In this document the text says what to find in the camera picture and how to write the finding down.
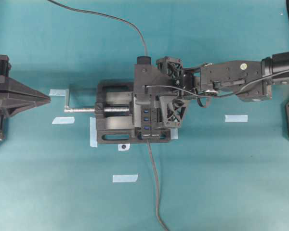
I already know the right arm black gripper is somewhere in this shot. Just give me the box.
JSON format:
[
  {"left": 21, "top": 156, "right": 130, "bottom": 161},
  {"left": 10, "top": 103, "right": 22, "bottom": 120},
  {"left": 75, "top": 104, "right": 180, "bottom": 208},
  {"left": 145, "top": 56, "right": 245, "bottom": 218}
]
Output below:
[{"left": 156, "top": 56, "right": 200, "bottom": 128}]

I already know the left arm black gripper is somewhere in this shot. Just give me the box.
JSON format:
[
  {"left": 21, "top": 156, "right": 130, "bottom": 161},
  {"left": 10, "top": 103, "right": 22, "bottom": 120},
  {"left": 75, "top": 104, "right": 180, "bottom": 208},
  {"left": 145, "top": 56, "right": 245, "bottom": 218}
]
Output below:
[{"left": 0, "top": 54, "right": 51, "bottom": 118}]

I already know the black USB cable with plug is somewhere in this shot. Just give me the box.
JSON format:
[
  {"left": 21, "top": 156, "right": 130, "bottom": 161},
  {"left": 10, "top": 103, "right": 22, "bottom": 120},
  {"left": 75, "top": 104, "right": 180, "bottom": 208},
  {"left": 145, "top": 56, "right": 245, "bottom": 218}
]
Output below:
[{"left": 47, "top": 0, "right": 150, "bottom": 57}]

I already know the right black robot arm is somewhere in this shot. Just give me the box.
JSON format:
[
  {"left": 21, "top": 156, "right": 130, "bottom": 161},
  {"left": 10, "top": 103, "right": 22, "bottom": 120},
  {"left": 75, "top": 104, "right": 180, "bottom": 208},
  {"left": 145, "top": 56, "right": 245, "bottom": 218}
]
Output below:
[{"left": 158, "top": 52, "right": 289, "bottom": 128}]

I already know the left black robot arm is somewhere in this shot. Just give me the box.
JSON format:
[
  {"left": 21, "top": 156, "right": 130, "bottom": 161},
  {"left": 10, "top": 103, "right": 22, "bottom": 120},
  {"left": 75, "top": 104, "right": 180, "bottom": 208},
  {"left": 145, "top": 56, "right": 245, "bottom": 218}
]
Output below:
[{"left": 0, "top": 55, "right": 51, "bottom": 141}]

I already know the black multi-port USB hub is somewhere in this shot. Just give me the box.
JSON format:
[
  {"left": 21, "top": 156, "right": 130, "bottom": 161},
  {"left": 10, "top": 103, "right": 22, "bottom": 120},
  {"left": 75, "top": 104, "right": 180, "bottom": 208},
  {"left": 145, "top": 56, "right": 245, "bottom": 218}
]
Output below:
[{"left": 141, "top": 106, "right": 161, "bottom": 140}]

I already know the blue tape under vise right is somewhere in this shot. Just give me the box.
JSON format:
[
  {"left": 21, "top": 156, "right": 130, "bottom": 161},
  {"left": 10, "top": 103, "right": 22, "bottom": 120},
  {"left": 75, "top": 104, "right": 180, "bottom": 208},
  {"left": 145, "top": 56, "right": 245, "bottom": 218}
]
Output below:
[{"left": 171, "top": 128, "right": 179, "bottom": 140}]

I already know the blue tape under vise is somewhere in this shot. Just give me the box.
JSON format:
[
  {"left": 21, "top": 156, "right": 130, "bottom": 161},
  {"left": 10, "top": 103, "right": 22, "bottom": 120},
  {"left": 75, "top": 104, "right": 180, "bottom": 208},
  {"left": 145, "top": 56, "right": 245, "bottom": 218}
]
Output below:
[
  {"left": 90, "top": 117, "right": 98, "bottom": 148},
  {"left": 171, "top": 128, "right": 179, "bottom": 140}
]

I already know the blue tape near left gripper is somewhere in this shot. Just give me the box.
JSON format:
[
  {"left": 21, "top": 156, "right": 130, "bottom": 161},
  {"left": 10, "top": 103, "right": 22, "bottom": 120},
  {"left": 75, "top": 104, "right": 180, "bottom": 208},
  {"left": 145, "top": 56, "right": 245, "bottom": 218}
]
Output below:
[{"left": 49, "top": 89, "right": 69, "bottom": 97}]

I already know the black bench vise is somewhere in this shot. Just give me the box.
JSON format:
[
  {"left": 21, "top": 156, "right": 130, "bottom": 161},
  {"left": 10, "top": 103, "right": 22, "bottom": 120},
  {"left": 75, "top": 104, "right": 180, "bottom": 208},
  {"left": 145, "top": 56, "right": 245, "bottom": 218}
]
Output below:
[{"left": 94, "top": 80, "right": 171, "bottom": 144}]

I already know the blue tape right side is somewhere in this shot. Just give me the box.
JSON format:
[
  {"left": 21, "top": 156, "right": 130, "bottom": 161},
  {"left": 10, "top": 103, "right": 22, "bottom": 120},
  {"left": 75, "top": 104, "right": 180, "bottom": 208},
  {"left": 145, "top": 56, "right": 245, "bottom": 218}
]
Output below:
[{"left": 225, "top": 115, "right": 248, "bottom": 123}]

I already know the blue tape left of vise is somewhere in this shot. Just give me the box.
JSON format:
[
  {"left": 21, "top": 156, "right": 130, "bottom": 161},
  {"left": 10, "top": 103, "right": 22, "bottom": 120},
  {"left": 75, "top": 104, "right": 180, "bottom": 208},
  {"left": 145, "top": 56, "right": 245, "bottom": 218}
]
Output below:
[{"left": 52, "top": 116, "right": 75, "bottom": 124}]

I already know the white tag with black dot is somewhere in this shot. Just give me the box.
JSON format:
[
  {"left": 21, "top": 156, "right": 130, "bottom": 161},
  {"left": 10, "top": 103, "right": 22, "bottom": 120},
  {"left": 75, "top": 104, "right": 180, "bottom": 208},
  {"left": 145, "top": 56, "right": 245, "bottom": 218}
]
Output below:
[{"left": 118, "top": 143, "right": 130, "bottom": 151}]

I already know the blue tape under vise left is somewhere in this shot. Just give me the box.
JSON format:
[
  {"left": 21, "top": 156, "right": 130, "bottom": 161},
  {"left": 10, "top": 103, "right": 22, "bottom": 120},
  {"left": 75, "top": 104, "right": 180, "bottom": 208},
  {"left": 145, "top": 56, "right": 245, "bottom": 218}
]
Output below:
[{"left": 90, "top": 117, "right": 98, "bottom": 148}]

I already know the blue tape bottom centre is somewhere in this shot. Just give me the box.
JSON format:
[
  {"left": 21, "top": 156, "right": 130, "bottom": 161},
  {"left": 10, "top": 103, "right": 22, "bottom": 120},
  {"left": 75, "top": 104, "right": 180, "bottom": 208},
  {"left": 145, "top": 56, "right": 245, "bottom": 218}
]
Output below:
[{"left": 112, "top": 174, "right": 138, "bottom": 183}]

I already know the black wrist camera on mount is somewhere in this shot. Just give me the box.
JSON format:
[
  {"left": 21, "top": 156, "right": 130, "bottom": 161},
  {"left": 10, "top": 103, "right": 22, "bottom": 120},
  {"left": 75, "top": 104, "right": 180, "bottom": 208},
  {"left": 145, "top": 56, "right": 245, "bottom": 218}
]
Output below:
[{"left": 133, "top": 56, "right": 176, "bottom": 107}]

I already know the silver vise screw handle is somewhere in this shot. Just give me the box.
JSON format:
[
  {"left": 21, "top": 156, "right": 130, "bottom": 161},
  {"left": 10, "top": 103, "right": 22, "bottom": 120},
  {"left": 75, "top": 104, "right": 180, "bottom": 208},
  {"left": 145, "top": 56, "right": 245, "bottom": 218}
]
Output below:
[{"left": 64, "top": 89, "right": 130, "bottom": 113}]

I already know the grey hub power cable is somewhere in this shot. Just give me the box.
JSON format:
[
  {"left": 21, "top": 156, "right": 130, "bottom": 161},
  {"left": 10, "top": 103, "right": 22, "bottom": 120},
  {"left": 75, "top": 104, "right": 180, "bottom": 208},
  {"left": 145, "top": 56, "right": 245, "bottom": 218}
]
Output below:
[{"left": 145, "top": 139, "right": 170, "bottom": 231}]

